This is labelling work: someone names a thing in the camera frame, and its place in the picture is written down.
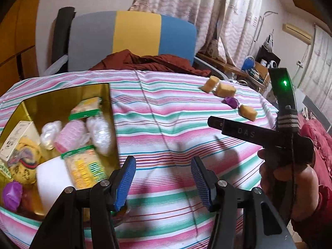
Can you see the person's right hand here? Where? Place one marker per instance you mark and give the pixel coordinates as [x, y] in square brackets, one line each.
[306, 187]

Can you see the wooden wardrobe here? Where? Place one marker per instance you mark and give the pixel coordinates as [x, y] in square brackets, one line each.
[18, 50]

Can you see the patterned beige curtain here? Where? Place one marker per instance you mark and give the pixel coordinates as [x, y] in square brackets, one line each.
[225, 28]

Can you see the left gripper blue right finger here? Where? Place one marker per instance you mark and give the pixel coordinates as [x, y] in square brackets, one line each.
[203, 181]

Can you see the blue desk fan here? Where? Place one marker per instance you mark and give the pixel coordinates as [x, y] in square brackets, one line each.
[249, 63]

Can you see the purple candy pouch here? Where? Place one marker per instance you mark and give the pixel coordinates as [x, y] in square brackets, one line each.
[231, 102]
[11, 195]

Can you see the white bubble-wrap bundle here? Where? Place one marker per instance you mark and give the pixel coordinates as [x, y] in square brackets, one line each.
[49, 133]
[100, 133]

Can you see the black rolled mat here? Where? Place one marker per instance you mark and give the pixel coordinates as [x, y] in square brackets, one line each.
[60, 42]

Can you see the grey yellow blue chair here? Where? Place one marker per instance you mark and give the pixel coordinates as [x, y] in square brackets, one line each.
[95, 35]

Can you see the yellow plush toy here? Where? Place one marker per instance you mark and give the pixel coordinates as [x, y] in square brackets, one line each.
[24, 160]

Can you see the gold tin box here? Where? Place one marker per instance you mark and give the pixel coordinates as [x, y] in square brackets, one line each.
[56, 105]

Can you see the red bedding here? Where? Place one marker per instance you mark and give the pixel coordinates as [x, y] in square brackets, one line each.
[322, 147]

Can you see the cream printed carton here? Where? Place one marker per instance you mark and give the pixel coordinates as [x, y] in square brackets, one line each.
[25, 129]

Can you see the dark red cloth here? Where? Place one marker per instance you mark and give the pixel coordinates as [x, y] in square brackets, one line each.
[126, 60]

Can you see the green-edged snack packet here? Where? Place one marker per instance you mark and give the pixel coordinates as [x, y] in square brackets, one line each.
[86, 108]
[84, 167]

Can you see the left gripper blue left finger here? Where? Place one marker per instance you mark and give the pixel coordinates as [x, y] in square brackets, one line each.
[122, 182]

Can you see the striped pink green tablecloth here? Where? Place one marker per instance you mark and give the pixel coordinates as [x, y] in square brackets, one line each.
[161, 120]

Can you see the wall air conditioner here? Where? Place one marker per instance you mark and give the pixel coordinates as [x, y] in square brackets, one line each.
[297, 33]

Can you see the wooden side shelf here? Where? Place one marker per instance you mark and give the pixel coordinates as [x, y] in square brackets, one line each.
[229, 68]

